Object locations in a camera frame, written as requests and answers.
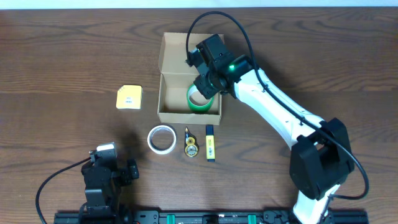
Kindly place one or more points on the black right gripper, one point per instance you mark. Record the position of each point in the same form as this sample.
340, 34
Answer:
206, 92

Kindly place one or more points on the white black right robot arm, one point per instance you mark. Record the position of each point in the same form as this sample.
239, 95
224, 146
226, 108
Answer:
321, 157

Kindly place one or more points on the yellow blue highlighter pen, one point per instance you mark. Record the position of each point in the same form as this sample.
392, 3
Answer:
210, 143

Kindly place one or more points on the brown cardboard box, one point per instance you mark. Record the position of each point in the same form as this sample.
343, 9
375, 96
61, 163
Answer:
175, 79

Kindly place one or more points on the white tape roll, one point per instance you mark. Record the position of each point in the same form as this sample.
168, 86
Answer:
162, 139

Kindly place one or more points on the yellow sticky note pad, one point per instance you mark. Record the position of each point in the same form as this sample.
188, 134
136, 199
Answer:
129, 97

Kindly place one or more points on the black aluminium mounting rail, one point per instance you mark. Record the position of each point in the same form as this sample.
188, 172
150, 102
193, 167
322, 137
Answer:
266, 217

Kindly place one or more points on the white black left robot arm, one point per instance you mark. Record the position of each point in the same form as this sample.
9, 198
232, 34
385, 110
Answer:
104, 211

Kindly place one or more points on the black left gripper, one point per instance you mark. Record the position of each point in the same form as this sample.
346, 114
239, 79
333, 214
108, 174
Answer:
134, 169

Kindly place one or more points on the green tape roll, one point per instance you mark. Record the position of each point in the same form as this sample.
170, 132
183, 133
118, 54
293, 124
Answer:
196, 101

